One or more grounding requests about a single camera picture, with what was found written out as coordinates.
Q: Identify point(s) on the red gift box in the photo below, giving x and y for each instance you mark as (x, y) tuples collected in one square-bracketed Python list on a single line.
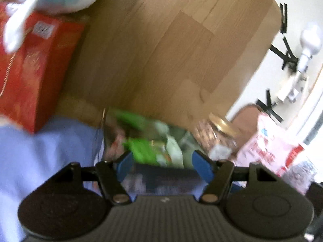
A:
[(30, 75)]

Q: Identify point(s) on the blue printed tablecloth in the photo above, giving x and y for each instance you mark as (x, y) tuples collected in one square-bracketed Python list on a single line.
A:
[(50, 156)]

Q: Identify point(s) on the clear nut jar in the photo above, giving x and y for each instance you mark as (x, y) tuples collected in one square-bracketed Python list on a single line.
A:
[(214, 136)]

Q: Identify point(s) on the white and green packet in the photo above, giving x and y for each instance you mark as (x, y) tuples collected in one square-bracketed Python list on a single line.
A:
[(174, 151)]

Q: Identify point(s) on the green snack packet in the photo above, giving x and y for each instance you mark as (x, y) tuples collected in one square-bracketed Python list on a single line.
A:
[(131, 119), (141, 151)]

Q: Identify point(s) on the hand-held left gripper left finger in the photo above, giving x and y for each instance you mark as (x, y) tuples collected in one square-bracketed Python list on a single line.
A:
[(125, 166)]

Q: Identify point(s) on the black tin box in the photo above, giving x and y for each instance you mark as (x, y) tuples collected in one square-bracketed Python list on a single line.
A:
[(164, 179)]

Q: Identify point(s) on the brown chair back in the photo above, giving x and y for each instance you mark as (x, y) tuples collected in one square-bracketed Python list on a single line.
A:
[(244, 117)]

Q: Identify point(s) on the wood grain board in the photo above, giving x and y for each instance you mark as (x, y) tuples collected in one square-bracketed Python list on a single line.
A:
[(164, 55)]

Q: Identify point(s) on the pink snack bag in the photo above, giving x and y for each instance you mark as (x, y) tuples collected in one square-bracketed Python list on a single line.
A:
[(265, 146)]

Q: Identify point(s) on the black tape strip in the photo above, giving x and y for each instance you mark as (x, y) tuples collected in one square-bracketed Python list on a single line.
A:
[(287, 56), (268, 100), (271, 112)]

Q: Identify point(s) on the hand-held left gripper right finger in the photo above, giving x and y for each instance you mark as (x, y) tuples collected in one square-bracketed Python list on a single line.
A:
[(201, 166)]

